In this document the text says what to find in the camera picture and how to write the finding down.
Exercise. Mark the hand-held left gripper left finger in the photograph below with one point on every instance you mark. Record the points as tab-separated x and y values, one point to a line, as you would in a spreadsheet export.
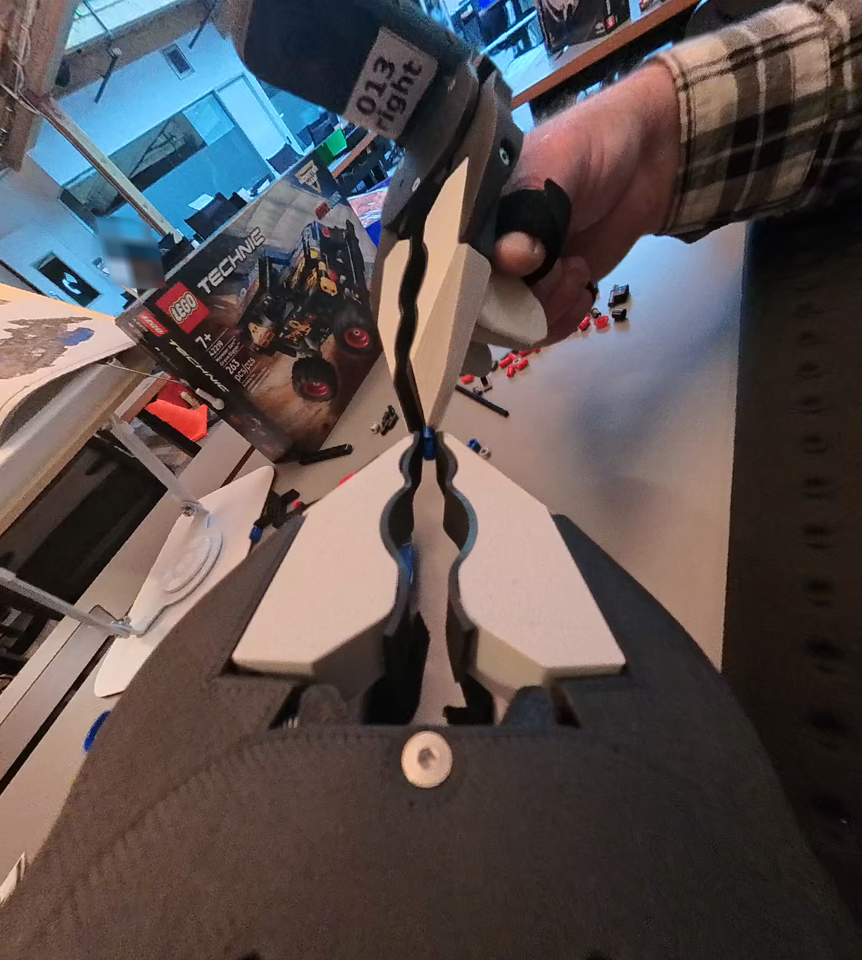
311	600

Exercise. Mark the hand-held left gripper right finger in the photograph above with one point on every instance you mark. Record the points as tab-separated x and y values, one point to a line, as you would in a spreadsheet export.
543	600

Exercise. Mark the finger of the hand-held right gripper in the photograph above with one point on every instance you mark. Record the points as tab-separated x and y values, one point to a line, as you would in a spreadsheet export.
389	300
449	300

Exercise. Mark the small blue pin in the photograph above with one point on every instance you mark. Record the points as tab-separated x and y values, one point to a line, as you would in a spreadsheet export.
427	442

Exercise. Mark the instruction booklet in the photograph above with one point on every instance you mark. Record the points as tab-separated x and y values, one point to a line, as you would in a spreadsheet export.
26	352

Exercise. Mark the person's right forearm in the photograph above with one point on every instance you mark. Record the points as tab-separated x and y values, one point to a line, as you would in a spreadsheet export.
790	112

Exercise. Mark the grey desk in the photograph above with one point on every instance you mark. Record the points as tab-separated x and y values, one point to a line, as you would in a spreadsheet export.
625	450

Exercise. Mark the person's right hand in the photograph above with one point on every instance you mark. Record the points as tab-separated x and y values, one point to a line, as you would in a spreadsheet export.
610	165

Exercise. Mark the pile of small brick pieces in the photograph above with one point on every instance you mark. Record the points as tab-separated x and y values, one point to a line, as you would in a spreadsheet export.
513	361

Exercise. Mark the black bent beam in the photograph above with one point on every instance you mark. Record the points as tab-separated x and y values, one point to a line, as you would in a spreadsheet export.
273	514

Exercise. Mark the green object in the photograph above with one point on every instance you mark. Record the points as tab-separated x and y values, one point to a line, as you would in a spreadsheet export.
333	142

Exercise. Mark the long black axle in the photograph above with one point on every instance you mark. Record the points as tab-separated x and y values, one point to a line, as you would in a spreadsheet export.
483	401

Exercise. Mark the white stand base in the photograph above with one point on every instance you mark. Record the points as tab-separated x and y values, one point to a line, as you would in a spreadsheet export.
243	502

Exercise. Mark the black pin cluster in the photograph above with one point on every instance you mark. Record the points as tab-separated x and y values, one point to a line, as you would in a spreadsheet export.
389	420

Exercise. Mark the toy set box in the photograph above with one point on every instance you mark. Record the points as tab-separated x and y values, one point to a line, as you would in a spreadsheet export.
581	22
266	315

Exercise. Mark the thick black beam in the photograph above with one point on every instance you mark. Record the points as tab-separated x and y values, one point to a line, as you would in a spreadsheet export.
326	454

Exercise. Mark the orange plastic object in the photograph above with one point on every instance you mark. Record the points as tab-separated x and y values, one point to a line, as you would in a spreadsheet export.
176	416

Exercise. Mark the black perforated panel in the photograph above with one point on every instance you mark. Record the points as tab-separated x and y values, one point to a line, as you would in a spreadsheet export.
813	525

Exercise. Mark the wooden table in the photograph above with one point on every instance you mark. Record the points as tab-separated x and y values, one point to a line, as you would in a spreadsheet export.
603	60

